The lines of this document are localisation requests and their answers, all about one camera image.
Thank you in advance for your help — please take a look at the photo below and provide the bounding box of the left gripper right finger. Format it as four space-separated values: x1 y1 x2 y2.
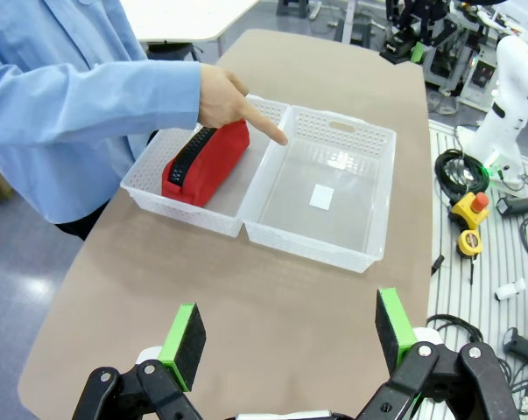
355 287 522 420

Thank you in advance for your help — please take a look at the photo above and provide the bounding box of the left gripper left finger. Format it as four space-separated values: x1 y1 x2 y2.
72 302 208 420

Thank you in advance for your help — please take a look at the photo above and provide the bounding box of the red zipper pencil pouch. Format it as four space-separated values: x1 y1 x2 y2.
160 119 251 208

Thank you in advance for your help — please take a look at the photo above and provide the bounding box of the person's right hand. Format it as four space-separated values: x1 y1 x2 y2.
197 63 290 147

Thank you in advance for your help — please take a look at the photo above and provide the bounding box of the grey ribbed platform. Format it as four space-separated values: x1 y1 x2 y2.
420 117 528 420

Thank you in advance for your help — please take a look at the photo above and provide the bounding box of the white perforated plastic basket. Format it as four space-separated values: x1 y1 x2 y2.
236 103 398 275
119 94 291 239

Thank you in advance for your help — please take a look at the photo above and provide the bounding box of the yellow tape measure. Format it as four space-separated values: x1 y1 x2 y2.
457 230 482 256

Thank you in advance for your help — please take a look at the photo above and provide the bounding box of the small white plastic part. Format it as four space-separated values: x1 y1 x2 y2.
494 278 527 302

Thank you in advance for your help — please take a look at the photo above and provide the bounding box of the yellow emergency stop button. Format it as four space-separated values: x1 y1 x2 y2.
449 191 491 230

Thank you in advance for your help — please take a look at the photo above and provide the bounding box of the black yellow handheld controller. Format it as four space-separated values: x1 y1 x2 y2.
495 195 528 216

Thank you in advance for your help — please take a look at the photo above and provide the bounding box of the person in blue shirt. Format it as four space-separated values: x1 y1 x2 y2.
0 0 168 241

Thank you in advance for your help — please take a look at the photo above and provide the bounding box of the black background robot rig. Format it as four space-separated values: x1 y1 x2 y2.
379 0 460 65

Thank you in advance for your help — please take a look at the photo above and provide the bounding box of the black chair base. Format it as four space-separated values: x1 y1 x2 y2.
144 41 203 62

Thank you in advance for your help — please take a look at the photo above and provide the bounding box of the white round-cornered table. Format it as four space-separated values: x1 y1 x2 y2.
130 0 263 45

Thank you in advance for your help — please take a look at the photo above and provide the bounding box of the black loose cable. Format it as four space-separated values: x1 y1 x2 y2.
425 314 486 351

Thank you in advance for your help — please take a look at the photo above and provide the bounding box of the black grip handle device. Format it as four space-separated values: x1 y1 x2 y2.
503 326 528 364

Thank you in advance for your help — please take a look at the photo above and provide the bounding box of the black coiled cable bundle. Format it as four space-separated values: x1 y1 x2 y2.
433 148 492 207

